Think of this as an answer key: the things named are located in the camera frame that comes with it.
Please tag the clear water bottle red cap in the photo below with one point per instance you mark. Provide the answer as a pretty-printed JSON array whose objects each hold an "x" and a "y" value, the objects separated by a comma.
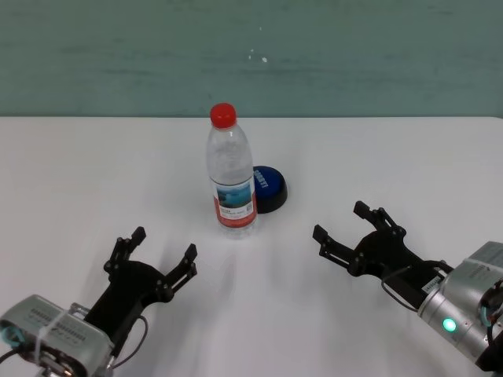
[{"x": 232, "y": 196}]

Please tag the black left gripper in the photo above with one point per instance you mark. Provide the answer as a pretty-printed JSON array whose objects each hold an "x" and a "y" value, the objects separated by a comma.
[{"x": 125, "y": 294}]

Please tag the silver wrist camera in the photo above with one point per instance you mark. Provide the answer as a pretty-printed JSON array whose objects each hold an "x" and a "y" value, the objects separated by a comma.
[
  {"x": 78, "y": 334},
  {"x": 471, "y": 275}
]

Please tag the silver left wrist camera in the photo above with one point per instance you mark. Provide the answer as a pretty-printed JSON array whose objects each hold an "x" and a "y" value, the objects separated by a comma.
[{"x": 78, "y": 334}]

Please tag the blue push button black base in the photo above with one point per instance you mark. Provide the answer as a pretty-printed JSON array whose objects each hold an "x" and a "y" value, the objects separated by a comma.
[{"x": 271, "y": 188}]

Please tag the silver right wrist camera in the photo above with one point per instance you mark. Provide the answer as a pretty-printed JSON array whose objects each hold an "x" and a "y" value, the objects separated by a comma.
[{"x": 471, "y": 275}]

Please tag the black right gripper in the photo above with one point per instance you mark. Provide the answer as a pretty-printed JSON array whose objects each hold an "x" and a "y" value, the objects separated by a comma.
[{"x": 393, "y": 259}]

